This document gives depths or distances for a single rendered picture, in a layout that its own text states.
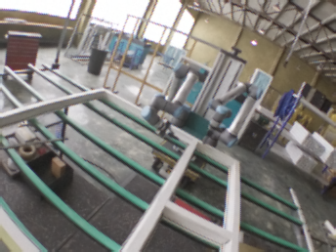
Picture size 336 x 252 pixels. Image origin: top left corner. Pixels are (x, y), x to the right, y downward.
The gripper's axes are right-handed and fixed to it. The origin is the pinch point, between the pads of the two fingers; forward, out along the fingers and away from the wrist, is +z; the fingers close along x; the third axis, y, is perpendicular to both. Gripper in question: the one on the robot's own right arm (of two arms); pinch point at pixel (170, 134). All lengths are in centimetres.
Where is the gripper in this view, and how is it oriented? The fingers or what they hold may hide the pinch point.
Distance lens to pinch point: 151.2
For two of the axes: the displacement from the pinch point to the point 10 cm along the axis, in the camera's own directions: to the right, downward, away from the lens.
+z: 5.4, 5.1, 6.7
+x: 5.0, -8.3, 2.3
